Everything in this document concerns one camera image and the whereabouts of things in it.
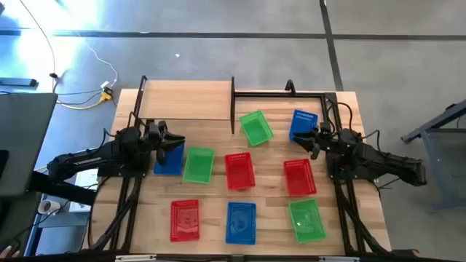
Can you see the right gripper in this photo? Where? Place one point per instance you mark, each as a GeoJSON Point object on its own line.
{"type": "Point", "coordinates": [324, 143]}

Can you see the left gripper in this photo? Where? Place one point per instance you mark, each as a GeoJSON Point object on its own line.
{"type": "Point", "coordinates": [162, 154]}

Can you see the blue plastic basket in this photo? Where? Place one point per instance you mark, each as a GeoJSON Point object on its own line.
{"type": "Point", "coordinates": [304, 122]}
{"type": "Point", "coordinates": [174, 163]}
{"type": "Point", "coordinates": [240, 222]}

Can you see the green plastic basket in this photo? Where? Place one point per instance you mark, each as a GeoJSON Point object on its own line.
{"type": "Point", "coordinates": [198, 165]}
{"type": "Point", "coordinates": [307, 220]}
{"type": "Point", "coordinates": [256, 129]}

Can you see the red plastic basket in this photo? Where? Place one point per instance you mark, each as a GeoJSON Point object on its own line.
{"type": "Point", "coordinates": [299, 178]}
{"type": "Point", "coordinates": [185, 218]}
{"type": "Point", "coordinates": [239, 171]}

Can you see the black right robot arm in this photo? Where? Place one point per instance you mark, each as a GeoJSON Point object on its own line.
{"type": "Point", "coordinates": [382, 160]}

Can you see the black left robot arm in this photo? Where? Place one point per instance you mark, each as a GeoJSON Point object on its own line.
{"type": "Point", "coordinates": [109, 151]}

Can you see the wooden shelf with black legs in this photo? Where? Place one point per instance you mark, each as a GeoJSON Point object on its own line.
{"type": "Point", "coordinates": [185, 100]}

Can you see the white box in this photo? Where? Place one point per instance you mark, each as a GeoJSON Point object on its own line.
{"type": "Point", "coordinates": [85, 182]}

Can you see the blue grey metal cart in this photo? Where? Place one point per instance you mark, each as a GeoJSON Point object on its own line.
{"type": "Point", "coordinates": [444, 167]}

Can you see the white paper cup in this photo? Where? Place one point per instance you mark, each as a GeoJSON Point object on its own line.
{"type": "Point", "coordinates": [49, 206]}

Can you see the dark grey monitor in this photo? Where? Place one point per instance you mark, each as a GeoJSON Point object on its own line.
{"type": "Point", "coordinates": [25, 145]}

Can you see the black flat power strip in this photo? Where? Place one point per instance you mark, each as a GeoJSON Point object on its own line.
{"type": "Point", "coordinates": [18, 82]}

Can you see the person's hand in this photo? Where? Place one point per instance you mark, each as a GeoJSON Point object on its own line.
{"type": "Point", "coordinates": [8, 252]}

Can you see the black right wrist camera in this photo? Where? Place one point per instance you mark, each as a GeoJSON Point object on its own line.
{"type": "Point", "coordinates": [325, 127]}

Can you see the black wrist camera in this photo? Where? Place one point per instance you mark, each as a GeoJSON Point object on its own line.
{"type": "Point", "coordinates": [325, 127]}
{"type": "Point", "coordinates": [153, 130]}

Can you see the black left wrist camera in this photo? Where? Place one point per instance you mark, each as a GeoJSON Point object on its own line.
{"type": "Point", "coordinates": [153, 130]}

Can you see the black aluminium table frame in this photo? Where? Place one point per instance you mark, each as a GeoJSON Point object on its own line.
{"type": "Point", "coordinates": [276, 94]}

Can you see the black frame bracket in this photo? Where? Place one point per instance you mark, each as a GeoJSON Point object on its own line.
{"type": "Point", "coordinates": [290, 87]}

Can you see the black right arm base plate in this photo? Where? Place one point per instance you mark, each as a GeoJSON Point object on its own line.
{"type": "Point", "coordinates": [349, 178]}

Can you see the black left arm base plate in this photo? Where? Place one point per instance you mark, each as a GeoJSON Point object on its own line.
{"type": "Point", "coordinates": [120, 173]}

